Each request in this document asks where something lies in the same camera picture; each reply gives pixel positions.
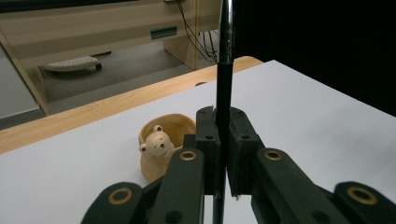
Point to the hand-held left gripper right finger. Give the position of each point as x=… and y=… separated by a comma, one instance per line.
x=241, y=140

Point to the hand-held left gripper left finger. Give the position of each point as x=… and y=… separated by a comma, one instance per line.
x=207, y=137

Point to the black powder makeup brush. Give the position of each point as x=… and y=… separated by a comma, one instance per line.
x=224, y=87

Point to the tan cup with bear figure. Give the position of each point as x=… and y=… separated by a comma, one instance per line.
x=152, y=168

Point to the white board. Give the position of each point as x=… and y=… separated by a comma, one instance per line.
x=311, y=124

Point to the light wooden table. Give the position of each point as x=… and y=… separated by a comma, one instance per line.
x=93, y=109

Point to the dark curtain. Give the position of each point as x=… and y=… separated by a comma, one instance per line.
x=327, y=40

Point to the white wheeled platform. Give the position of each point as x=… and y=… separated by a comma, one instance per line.
x=73, y=63

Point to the beige cabinet shelf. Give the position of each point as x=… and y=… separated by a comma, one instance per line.
x=93, y=25

